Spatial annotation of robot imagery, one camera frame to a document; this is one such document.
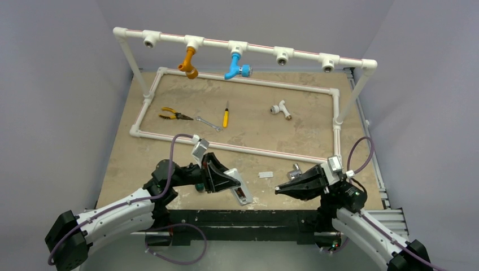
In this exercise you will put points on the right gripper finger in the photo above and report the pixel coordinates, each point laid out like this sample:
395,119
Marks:
311,179
300,192

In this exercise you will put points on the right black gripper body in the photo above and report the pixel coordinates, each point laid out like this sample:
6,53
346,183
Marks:
322,179

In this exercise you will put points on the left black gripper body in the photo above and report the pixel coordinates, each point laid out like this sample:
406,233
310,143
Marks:
199,175

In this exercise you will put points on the white AC remote control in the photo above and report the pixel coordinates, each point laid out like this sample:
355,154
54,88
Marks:
241,192

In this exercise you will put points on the white battery cover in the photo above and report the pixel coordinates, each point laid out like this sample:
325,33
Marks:
265,174

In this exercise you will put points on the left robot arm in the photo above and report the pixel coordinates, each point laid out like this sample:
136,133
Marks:
73,236

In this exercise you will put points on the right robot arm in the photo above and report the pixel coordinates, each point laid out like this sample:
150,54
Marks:
342,201

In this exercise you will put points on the small silver wrench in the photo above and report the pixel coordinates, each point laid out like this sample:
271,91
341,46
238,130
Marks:
217,128

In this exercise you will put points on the white plastic faucet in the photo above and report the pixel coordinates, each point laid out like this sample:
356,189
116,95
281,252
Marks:
275,109

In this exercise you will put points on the orange plastic faucet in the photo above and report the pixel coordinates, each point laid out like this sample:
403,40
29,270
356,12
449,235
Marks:
186,66

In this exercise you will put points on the blue plastic faucet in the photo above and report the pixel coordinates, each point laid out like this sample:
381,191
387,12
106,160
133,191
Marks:
235,69

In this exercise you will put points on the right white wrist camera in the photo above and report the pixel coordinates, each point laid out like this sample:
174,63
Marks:
334,164

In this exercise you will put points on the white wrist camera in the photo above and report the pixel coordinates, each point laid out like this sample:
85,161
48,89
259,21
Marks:
334,164
200,149

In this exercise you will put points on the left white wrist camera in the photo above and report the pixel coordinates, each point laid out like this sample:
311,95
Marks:
200,149

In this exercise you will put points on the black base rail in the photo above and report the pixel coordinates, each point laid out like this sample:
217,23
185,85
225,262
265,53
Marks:
299,226

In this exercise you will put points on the aluminium table frame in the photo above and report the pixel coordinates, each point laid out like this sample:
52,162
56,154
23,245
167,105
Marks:
340,218

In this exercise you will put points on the yellow handled screwdriver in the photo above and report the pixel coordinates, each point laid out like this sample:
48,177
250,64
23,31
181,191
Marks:
226,115

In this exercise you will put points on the yellow handled pliers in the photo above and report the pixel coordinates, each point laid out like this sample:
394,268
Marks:
174,114

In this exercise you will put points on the white PVC pipe frame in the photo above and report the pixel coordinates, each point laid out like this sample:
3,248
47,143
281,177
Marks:
282,54

